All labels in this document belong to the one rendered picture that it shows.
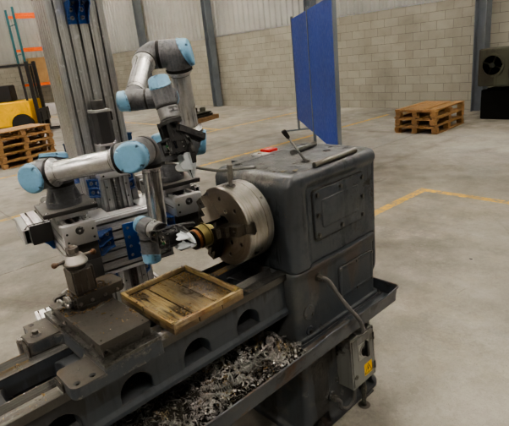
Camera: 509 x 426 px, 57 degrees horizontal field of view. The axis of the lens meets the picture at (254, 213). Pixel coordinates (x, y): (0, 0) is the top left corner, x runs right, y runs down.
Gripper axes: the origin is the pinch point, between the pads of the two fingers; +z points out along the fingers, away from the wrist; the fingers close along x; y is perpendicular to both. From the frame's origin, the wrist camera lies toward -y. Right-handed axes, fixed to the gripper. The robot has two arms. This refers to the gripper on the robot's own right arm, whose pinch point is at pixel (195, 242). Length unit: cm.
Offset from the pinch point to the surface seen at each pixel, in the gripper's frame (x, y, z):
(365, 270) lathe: -35, -79, 19
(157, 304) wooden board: -19.8, 16.3, -4.1
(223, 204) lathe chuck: 10.1, -15.4, -1.2
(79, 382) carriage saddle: -19, 55, 17
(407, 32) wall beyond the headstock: 84, -1023, -501
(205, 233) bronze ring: 2.0, -4.6, 0.5
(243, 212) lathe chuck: 9.0, -15.5, 9.8
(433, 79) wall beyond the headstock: -27, -1024, -430
